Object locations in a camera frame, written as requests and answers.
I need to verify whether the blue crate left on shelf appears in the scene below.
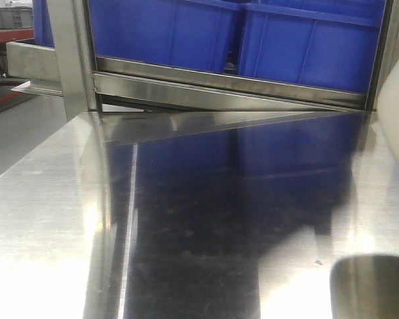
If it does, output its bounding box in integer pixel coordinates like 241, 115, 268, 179
89, 1, 241, 72

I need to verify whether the blue crate on shelf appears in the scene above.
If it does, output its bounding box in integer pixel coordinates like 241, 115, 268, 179
237, 1, 386, 94
89, 1, 241, 72

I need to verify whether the blue crate right on shelf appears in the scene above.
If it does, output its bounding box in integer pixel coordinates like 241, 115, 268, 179
237, 1, 386, 94

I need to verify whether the red metal rack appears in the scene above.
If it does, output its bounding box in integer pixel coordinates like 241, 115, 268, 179
0, 28, 33, 113

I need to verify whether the grey crate far left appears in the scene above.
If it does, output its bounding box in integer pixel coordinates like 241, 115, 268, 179
0, 7, 33, 29

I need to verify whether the stainless steel shelf frame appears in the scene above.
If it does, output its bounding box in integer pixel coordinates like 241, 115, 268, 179
7, 1, 399, 118

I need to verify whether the blue crate behind post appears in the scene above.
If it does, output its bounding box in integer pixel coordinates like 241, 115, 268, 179
32, 0, 54, 47

